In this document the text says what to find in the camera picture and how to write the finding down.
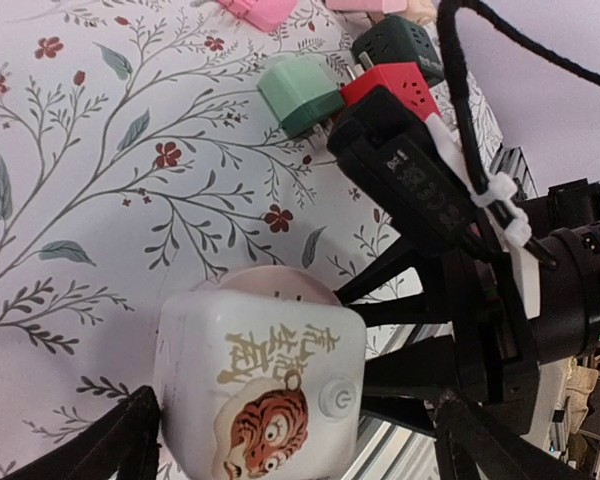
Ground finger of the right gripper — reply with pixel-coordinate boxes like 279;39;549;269
362;335;459;433
335;238;445;325

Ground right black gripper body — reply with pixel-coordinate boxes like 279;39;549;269
442;249;540;435

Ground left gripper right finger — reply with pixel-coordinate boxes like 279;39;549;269
435;392;587;480

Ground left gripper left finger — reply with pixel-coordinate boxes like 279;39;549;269
6;385;161;480

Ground pink round socket base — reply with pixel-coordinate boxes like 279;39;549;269
192;265;341;306

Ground white cartoon cube adapter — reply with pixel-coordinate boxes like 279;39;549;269
154;290;367;479

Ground red cube socket adapter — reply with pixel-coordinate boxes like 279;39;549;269
340;62;441;122

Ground mint green cube adapter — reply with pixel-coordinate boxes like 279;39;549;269
256;55;345;139

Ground dark green cube adapter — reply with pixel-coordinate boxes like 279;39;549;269
351;15;445;87

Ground pink cube socket adapter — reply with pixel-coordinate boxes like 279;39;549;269
325;0;408;14

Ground pink plug adapter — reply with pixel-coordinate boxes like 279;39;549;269
217;0;297;33

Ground beige cube socket adapter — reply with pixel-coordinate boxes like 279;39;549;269
402;0;437;25

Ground aluminium front rail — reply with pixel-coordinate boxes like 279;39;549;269
343;325;452;480

